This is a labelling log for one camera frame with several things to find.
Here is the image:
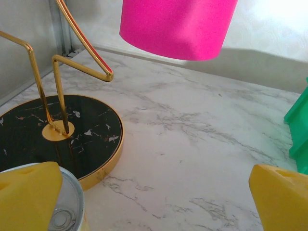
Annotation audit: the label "green plastic bin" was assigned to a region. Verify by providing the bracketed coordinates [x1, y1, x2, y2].
[283, 77, 308, 175]

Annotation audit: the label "tin can with yellow label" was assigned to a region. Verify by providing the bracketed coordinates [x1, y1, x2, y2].
[0, 163, 90, 231]

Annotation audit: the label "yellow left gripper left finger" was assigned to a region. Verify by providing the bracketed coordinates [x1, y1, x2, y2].
[0, 161, 63, 231]

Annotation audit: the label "gold wire glass rack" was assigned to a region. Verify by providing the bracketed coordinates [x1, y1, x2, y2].
[0, 0, 125, 192]

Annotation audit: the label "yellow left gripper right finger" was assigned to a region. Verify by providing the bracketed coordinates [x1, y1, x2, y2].
[248, 164, 308, 231]

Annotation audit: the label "pink plastic wine glass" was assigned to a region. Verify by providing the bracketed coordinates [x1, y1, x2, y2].
[119, 0, 239, 61]

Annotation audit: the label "aluminium frame post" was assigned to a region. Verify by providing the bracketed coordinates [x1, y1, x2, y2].
[49, 0, 84, 58]

